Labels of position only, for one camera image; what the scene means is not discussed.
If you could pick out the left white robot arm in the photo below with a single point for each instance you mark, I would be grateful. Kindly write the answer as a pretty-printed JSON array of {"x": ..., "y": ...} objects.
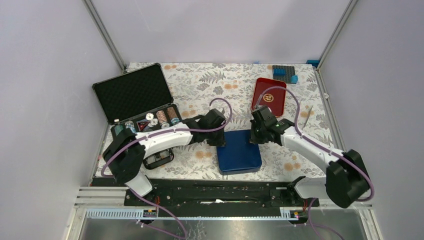
[{"x": 125, "y": 155}]

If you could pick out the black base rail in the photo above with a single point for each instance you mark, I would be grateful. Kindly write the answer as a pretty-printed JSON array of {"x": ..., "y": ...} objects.
[{"x": 228, "y": 198}]

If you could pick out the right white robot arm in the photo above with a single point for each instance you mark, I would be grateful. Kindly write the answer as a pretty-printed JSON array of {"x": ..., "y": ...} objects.
[{"x": 346, "y": 178}]

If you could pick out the black poker chip case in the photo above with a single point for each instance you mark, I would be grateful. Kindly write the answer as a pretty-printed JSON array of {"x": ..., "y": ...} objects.
[{"x": 134, "y": 96}]

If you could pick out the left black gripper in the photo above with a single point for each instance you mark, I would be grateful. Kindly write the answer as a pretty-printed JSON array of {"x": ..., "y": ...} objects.
[{"x": 220, "y": 141}]

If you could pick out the blue lego brick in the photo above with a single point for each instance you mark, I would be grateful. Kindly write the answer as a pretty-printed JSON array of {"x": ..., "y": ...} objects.
[{"x": 294, "y": 79}]

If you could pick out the grey lego baseplate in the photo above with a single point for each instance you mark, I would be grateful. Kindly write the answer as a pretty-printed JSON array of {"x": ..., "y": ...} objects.
[{"x": 283, "y": 73}]

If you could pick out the red square tray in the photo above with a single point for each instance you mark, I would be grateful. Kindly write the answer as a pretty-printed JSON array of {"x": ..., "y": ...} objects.
[{"x": 273, "y": 98}]

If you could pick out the red triangle card box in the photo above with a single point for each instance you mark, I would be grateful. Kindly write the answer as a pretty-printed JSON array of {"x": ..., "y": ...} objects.
[{"x": 142, "y": 124}]

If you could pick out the blue corner bracket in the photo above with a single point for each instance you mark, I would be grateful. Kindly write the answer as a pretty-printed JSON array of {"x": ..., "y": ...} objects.
[{"x": 314, "y": 62}]

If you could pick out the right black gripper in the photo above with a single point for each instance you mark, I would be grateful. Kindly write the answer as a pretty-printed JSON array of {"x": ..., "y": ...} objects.
[{"x": 253, "y": 138}]

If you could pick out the blue tin lid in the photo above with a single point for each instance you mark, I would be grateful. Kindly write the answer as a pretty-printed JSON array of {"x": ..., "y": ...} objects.
[{"x": 239, "y": 155}]

